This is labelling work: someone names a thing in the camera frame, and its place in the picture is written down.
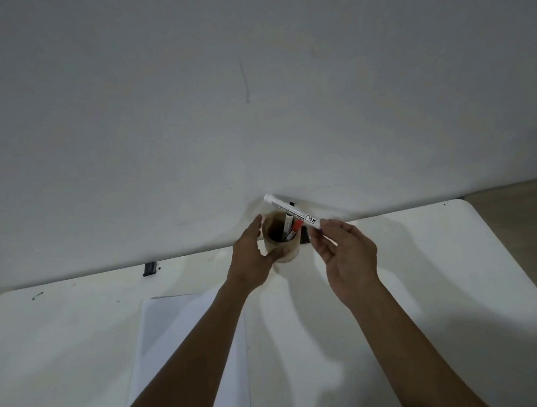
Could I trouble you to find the person's right hand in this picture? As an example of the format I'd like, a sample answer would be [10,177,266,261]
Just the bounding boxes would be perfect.
[308,216,386,312]

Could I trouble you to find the person's left hand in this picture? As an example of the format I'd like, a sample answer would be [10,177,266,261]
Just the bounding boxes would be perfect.
[224,213,292,293]

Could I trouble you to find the beige cylindrical pen holder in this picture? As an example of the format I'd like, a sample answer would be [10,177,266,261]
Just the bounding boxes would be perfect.
[261,210,302,265]

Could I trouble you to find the white marker pen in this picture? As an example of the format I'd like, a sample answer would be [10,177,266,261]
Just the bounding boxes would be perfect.
[264,191,321,233]

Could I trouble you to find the person's right forearm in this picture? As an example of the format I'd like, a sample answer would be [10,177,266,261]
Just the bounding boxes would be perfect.
[348,278,493,407]

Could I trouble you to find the white paper sheet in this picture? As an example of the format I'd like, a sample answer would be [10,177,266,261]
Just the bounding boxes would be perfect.
[119,290,252,407]

